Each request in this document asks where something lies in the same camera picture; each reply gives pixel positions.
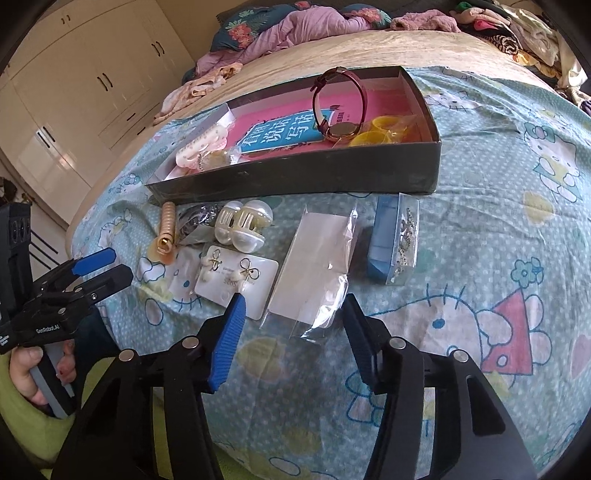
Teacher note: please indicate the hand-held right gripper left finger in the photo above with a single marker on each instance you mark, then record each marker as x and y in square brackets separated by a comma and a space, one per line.
[226, 344]

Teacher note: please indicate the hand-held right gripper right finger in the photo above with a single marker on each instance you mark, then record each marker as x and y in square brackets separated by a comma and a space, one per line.
[364, 344]

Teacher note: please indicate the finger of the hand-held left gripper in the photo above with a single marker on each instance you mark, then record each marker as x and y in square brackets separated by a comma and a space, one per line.
[94, 262]
[104, 281]

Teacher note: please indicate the white and pink hair clip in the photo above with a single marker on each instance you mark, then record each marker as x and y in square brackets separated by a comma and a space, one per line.
[198, 145]

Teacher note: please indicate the clear bag of pearl jewelry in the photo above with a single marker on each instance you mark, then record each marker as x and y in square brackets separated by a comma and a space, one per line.
[217, 159]

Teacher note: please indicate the dark shallow cardboard box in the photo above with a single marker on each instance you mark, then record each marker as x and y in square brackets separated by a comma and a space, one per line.
[300, 177]

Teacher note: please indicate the yellow rings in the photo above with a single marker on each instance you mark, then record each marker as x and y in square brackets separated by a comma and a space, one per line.
[383, 129]

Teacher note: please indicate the blue clear jewelry box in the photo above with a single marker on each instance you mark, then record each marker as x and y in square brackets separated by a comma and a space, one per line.
[385, 240]

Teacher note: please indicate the person's left hand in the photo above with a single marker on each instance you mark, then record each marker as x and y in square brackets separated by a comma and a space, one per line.
[25, 374]

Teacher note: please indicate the white card with bow earrings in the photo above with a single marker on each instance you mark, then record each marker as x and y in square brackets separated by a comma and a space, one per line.
[235, 279]

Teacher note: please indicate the dark glittery hair clip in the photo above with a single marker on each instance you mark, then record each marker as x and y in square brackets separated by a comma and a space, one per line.
[198, 219]

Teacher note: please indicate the pearl white hair claw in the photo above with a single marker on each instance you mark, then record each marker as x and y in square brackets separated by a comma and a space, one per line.
[244, 224]

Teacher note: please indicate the cat print blue blanket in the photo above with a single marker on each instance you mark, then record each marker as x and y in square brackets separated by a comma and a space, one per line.
[485, 230]

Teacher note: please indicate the pink and white garment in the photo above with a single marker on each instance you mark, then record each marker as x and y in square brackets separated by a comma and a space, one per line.
[198, 87]

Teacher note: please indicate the pink book with blue label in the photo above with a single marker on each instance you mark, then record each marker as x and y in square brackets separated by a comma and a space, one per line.
[277, 131]

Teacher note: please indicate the floral dark blue pillow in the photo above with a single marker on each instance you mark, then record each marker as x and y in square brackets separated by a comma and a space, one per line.
[240, 25]

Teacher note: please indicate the purple quilt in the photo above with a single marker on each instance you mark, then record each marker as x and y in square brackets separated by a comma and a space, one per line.
[295, 27]

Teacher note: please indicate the pink fluffy garment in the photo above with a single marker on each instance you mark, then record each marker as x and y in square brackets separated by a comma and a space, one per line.
[422, 21]

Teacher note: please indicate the pile of mixed clothes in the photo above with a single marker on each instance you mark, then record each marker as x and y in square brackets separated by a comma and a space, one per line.
[521, 32]

